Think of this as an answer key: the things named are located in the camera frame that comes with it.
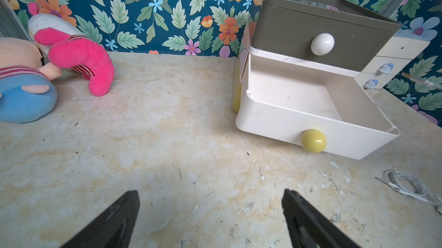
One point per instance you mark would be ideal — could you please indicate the grey top drawer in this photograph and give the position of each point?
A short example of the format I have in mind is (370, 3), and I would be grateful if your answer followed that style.
(290, 33)

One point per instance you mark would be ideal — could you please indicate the pink white plush toy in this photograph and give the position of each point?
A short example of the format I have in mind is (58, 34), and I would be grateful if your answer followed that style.
(66, 47)

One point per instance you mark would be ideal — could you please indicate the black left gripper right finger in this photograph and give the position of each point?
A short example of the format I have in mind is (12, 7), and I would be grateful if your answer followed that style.
(308, 228)

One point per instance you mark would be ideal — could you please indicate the light blue small cabinet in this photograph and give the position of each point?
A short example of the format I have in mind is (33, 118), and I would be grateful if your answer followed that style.
(399, 51)

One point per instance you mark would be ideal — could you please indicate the blue pig plush toy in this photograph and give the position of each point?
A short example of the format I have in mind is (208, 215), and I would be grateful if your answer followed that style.
(27, 92)

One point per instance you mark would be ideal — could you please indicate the white earphones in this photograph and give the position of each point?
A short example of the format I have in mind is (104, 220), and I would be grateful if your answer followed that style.
(410, 186)

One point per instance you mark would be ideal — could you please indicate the white drawer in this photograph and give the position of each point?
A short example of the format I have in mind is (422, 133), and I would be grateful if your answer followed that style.
(283, 123)

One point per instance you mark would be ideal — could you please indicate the three-drawer mini cabinet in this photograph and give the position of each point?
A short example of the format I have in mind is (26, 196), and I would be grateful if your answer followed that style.
(313, 51)

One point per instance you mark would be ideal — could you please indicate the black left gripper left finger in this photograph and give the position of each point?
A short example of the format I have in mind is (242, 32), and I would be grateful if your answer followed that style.
(113, 228)

